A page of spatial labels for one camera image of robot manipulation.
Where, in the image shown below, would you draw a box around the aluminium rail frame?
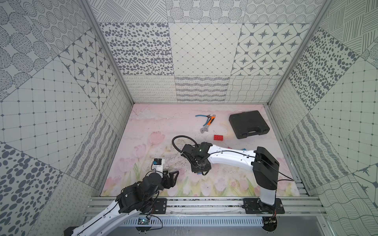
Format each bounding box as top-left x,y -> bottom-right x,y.
84,196 -> 326,217

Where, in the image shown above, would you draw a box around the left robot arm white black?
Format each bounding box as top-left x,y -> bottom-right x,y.
64,171 -> 179,236

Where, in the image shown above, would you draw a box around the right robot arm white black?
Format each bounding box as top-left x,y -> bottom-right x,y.
177,142 -> 280,206

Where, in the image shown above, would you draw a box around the orange adjustable wrench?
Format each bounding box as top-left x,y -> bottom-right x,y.
200,115 -> 216,134

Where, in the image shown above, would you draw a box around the pink floral table mat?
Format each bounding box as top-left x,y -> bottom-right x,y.
101,104 -> 300,197

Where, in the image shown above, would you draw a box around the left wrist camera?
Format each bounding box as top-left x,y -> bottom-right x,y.
151,158 -> 164,172

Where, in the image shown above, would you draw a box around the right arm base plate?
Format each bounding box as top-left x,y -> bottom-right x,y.
242,198 -> 285,214

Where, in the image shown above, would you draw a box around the red lego brick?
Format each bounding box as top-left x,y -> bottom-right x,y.
214,135 -> 223,141

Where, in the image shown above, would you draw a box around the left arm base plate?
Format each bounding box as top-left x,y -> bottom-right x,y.
147,198 -> 167,215

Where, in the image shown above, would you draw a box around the black plastic tool case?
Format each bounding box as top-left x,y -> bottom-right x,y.
229,111 -> 270,139

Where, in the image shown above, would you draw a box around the left controller board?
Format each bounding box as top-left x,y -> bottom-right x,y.
135,217 -> 152,233

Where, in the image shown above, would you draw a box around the blue handled pliers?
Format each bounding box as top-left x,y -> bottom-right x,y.
195,115 -> 212,119

